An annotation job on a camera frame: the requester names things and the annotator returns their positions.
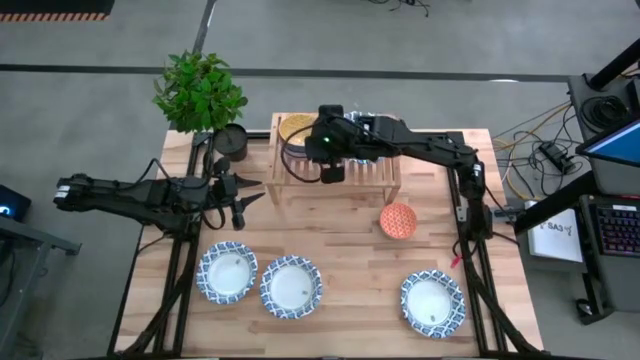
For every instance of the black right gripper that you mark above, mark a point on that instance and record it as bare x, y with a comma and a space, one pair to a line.
330, 140

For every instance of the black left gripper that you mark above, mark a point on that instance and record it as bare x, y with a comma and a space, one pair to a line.
225, 192

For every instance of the yellow and blue ceramic bowl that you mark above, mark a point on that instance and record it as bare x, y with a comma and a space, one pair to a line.
295, 127

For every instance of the orange and blue ceramic bowl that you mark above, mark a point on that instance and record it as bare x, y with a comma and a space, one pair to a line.
398, 221

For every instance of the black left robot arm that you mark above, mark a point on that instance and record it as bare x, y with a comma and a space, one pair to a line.
125, 195

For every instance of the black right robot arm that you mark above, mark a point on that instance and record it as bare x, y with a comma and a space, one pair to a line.
430, 145

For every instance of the slatted wooden shelf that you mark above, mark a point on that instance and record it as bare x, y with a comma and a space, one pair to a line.
360, 187

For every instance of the green plant in black pot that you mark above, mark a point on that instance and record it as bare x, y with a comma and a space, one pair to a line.
197, 92

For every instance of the small red clip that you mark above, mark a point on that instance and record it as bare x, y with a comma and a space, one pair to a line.
456, 260

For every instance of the grey metal stand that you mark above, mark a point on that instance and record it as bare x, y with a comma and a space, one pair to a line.
30, 235

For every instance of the black power adapter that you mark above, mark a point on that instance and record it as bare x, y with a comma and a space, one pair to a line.
554, 154

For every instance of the black box with blue light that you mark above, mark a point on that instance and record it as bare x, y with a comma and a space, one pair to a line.
15, 200

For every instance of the white paper sheet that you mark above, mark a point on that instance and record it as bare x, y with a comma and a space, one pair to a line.
555, 245

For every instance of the dark grey side table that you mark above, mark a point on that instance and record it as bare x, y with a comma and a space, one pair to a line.
577, 92

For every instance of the black mat hazard striped edge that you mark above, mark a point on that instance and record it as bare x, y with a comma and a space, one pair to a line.
50, 6

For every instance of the monitor with blue screen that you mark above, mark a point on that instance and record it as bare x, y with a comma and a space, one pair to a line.
617, 145

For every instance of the black stand pole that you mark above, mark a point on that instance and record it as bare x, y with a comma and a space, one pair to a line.
615, 65

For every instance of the black backlit keyboard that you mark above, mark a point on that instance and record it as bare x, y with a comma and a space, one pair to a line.
620, 230

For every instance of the dark grey equipment cart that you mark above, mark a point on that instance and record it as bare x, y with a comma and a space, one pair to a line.
620, 285

